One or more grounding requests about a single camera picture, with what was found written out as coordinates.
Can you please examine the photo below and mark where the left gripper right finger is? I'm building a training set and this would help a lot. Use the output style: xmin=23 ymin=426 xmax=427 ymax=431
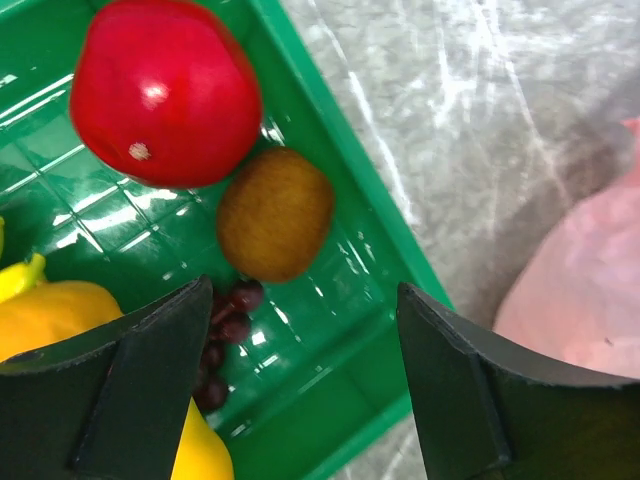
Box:
xmin=396 ymin=283 xmax=639 ymax=479

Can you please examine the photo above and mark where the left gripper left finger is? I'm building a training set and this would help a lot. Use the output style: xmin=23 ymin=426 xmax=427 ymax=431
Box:
xmin=1 ymin=275 xmax=213 ymax=479

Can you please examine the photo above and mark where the pink plastic bag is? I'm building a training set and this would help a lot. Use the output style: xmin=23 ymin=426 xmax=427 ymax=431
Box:
xmin=492 ymin=115 xmax=640 ymax=380

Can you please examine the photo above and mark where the brown fake kiwi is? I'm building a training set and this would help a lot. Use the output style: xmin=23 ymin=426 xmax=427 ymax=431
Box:
xmin=216 ymin=146 xmax=335 ymax=283

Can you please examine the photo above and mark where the red fake apple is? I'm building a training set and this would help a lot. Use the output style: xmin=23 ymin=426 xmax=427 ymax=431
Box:
xmin=70 ymin=1 xmax=263 ymax=189

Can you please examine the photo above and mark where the yellow fake banana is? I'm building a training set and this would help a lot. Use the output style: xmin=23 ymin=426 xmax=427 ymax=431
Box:
xmin=1 ymin=281 xmax=234 ymax=479

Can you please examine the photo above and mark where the dark fake grape bunch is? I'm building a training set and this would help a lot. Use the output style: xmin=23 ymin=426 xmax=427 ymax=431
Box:
xmin=193 ymin=279 xmax=265 ymax=413

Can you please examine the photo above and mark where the small yellow banana bunch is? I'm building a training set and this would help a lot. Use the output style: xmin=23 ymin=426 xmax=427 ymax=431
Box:
xmin=0 ymin=217 xmax=49 ymax=305

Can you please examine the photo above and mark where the green plastic tray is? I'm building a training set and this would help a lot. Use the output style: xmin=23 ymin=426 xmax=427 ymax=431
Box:
xmin=1 ymin=1 xmax=446 ymax=479

